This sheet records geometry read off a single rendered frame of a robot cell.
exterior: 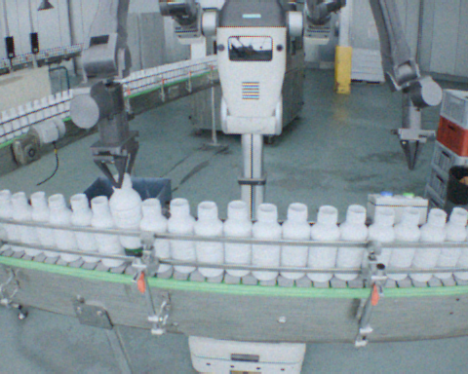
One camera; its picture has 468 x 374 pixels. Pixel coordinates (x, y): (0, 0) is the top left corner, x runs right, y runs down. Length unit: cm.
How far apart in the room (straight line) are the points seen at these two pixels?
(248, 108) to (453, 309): 87
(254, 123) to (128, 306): 73
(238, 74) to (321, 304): 76
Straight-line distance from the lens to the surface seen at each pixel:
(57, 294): 97
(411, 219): 73
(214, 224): 69
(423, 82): 83
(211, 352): 158
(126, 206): 71
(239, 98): 118
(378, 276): 66
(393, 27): 84
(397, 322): 86
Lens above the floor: 150
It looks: 27 degrees down
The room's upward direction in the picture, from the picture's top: 1 degrees counter-clockwise
